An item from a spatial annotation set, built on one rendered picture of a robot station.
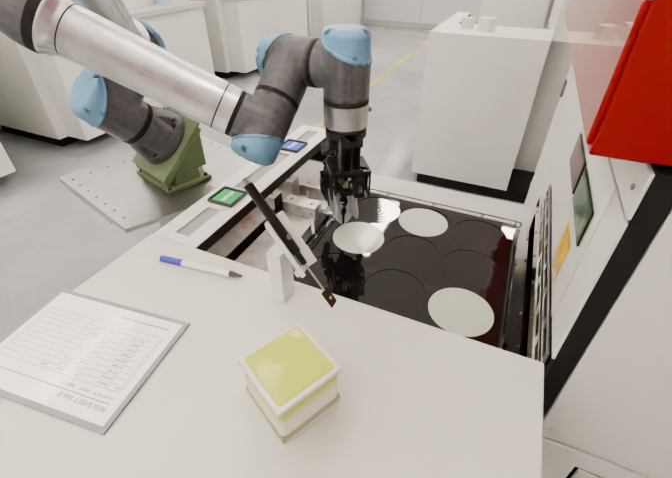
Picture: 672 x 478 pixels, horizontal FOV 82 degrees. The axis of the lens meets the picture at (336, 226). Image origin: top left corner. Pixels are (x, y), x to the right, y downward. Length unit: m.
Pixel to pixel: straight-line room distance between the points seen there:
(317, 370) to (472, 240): 0.49
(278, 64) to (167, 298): 0.39
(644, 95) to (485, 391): 0.32
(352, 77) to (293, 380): 0.43
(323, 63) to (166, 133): 0.59
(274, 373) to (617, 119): 0.36
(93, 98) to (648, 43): 0.96
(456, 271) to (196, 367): 0.45
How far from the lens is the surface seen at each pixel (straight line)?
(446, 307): 0.65
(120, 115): 1.07
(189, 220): 0.75
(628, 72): 0.37
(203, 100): 0.63
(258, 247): 0.78
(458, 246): 0.78
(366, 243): 0.75
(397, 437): 0.45
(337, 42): 0.61
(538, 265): 0.72
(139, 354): 0.54
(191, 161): 1.14
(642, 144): 0.39
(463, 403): 0.48
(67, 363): 0.58
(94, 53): 0.66
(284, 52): 0.67
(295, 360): 0.41
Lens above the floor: 1.37
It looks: 36 degrees down
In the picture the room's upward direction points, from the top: straight up
